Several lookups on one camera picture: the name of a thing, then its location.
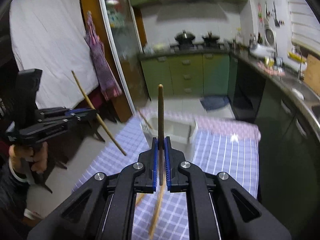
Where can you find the steel sink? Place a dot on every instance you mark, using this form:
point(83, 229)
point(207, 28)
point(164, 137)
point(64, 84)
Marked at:
point(307, 92)

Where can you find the pink hanging kitchen tool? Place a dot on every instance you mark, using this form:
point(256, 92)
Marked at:
point(260, 15)

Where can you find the small steel faucet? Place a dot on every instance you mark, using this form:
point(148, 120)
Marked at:
point(300, 72)

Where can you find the white mug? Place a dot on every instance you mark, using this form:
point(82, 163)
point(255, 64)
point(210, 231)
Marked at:
point(278, 61)

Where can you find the white hanging sheet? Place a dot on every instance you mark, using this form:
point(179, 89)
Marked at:
point(50, 42)

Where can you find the purple checked apron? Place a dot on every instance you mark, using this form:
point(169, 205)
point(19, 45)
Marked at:
point(102, 65)

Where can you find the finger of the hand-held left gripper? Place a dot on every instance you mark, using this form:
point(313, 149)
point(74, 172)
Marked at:
point(82, 119)
point(75, 111)

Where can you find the glass sliding door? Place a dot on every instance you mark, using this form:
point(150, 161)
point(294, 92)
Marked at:
point(125, 42)

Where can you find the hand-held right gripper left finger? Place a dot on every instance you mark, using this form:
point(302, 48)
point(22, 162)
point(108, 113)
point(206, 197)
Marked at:
point(155, 155)

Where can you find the white utensil holder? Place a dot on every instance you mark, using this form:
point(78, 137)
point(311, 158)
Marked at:
point(177, 130)

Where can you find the person's left forearm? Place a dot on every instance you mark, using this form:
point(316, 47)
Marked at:
point(10, 190)

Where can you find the dark green base cabinets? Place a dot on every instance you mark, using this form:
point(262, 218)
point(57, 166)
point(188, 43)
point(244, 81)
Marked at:
point(275, 110)

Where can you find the dark red chair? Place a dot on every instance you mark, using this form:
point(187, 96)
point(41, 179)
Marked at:
point(98, 100)

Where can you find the gas stove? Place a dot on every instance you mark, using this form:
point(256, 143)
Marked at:
point(197, 46)

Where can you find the white hanging ladle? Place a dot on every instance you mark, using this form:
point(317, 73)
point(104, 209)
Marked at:
point(267, 12)

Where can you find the person's left hand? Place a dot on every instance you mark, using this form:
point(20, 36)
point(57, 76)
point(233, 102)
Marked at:
point(40, 160)

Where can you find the black hanging spatula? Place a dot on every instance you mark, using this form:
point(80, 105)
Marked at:
point(276, 22)

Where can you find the bunch of wooden chopsticks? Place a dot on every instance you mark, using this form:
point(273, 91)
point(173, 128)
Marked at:
point(156, 212)

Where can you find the yellow sink rack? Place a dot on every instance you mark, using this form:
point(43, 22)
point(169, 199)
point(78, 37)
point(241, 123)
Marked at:
point(296, 57)

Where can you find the white window blind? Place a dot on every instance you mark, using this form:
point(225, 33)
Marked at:
point(305, 17)

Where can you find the pink dish cloth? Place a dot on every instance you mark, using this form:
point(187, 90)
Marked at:
point(271, 71)

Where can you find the clear plastic bag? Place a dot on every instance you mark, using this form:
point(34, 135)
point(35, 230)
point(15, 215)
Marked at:
point(157, 47)

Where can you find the black wok with lid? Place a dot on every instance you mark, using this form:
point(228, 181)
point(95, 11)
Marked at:
point(185, 38)

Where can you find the blue checked tablecloth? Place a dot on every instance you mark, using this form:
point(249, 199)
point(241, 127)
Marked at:
point(220, 160)

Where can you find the white rice cooker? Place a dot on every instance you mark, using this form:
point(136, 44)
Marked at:
point(261, 50)

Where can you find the dark glass bottle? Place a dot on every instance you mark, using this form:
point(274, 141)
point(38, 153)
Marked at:
point(260, 38)

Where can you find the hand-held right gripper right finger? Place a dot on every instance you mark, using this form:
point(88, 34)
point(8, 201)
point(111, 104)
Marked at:
point(168, 165)

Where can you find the wooden cutting board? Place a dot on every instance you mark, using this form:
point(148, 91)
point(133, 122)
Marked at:
point(312, 75)

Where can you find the white round kitchen appliance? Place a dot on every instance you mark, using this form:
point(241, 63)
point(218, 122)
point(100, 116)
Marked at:
point(269, 35)

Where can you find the blue floor mat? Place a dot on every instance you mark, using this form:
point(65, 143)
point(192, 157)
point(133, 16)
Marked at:
point(215, 102)

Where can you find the green cup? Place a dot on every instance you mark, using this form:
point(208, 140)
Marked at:
point(268, 62)

